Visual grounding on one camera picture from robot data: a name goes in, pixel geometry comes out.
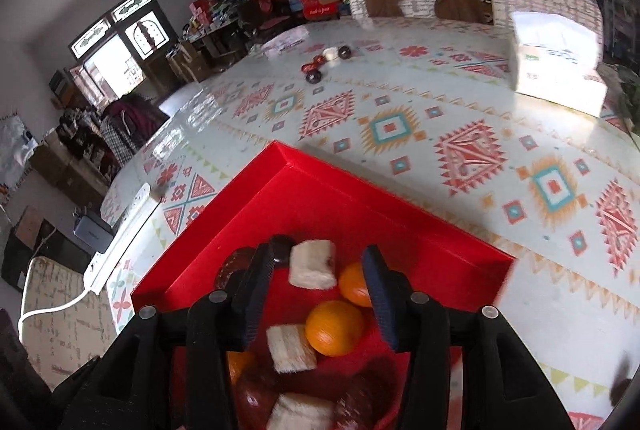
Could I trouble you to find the red date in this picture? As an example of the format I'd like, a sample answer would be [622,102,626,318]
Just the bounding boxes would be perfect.
[334,380,381,430]
[215,247,258,289]
[235,370,281,430]

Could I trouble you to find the red tray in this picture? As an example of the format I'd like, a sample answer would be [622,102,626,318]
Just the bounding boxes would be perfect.
[131,140,516,430]

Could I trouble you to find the white power cable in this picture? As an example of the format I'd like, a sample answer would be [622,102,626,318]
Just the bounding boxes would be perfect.
[17,287,93,341]

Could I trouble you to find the white tissue box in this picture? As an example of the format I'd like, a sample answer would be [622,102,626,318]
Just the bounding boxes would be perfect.
[507,10,608,118]

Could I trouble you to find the white puffed snack piece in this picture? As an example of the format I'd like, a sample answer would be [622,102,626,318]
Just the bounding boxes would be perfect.
[266,324,318,373]
[266,392,335,430]
[288,239,338,291]

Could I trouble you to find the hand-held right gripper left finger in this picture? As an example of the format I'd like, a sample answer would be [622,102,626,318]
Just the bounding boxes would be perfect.
[50,244,275,430]

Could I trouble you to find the wooden glass panel door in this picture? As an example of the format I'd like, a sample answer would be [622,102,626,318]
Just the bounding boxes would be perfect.
[70,0,178,100]

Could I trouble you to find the small orange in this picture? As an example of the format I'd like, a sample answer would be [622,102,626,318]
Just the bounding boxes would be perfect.
[305,301,365,357]
[339,262,373,308]
[227,351,258,386]

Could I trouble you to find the dark plaid coat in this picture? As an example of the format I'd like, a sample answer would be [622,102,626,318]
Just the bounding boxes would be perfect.
[102,94,168,165]

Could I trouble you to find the patterned tablecloth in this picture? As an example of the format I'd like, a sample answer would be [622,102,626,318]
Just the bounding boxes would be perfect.
[100,14,640,430]

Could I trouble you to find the wooden sideboard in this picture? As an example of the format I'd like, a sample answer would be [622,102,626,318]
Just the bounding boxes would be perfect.
[30,110,121,211]

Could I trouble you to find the grey charger box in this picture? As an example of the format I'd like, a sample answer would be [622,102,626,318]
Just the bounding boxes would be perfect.
[72,210,115,253]

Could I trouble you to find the white power strip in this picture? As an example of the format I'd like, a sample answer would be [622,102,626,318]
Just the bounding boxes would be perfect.
[82,182,153,295]

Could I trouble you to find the pile of gift boxes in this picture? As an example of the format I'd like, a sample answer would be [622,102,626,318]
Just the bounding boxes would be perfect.
[170,0,251,75]

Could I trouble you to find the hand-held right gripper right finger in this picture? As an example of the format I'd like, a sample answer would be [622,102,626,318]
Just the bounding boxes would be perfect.
[361,245,576,430]

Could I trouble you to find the white paper sheet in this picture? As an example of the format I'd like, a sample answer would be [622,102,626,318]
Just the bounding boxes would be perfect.
[265,30,311,53]

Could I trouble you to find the dark brown date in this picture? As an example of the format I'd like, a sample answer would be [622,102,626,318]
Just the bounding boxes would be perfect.
[270,235,295,267]

